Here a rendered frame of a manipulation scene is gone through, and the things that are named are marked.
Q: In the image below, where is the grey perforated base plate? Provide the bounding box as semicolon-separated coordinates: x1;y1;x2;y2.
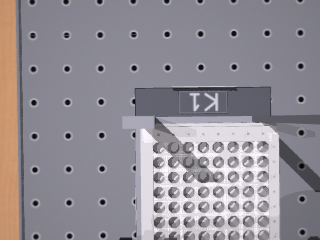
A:
15;0;320;240

